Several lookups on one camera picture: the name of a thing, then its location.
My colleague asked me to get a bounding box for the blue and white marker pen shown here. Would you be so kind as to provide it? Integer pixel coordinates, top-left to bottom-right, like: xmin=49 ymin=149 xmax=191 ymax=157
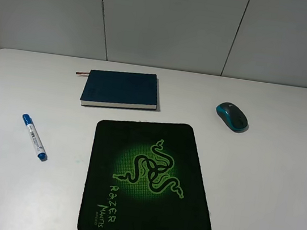
xmin=22 ymin=114 xmax=48 ymax=162

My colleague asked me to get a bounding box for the dark blue notebook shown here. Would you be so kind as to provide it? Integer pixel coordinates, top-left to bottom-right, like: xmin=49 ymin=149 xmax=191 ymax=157
xmin=76 ymin=70 xmax=158 ymax=110

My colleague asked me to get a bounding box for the black teal computer mouse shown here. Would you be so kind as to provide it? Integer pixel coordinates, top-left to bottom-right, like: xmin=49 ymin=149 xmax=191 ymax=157
xmin=216 ymin=102 xmax=249 ymax=133

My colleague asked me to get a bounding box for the black green Razer mouse pad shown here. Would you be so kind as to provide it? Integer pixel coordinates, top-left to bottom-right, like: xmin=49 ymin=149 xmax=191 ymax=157
xmin=77 ymin=120 xmax=212 ymax=230

